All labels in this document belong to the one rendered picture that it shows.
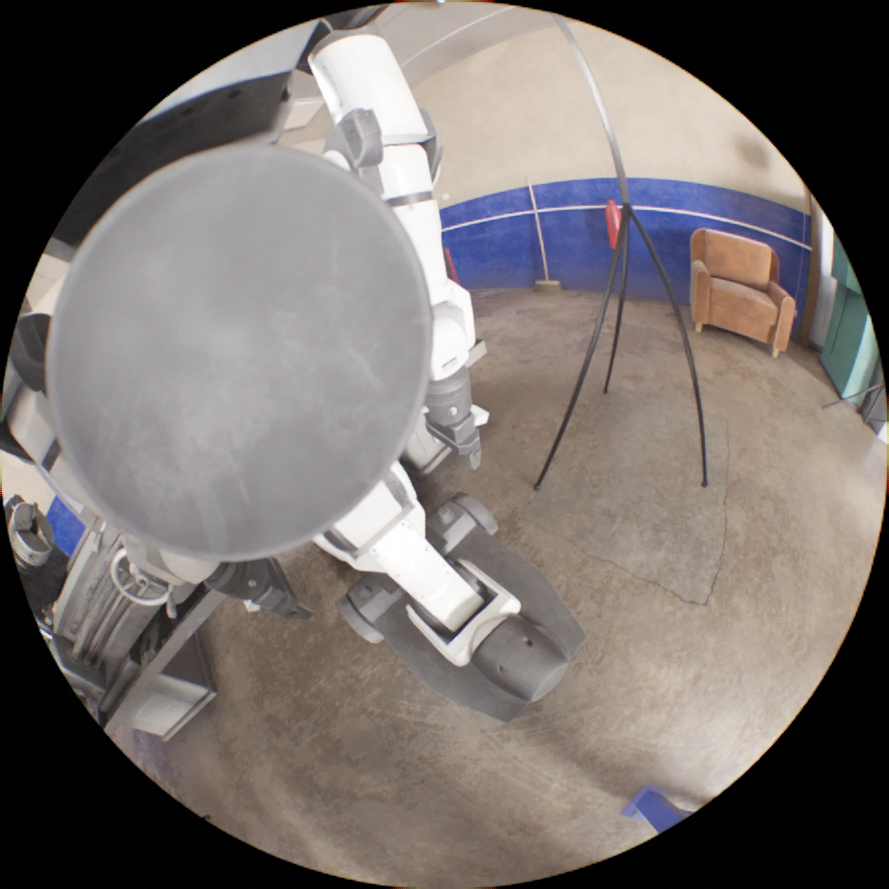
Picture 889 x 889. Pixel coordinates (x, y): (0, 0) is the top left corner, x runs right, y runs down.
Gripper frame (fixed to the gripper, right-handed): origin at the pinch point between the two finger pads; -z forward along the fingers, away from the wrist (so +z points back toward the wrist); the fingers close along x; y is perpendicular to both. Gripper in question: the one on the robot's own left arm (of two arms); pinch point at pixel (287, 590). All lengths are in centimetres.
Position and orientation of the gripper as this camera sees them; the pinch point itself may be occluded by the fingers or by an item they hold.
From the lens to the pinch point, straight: 57.3
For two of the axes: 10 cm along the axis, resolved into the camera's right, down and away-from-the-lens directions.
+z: -1.5, -6.2, -7.7
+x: -6.9, -4.9, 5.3
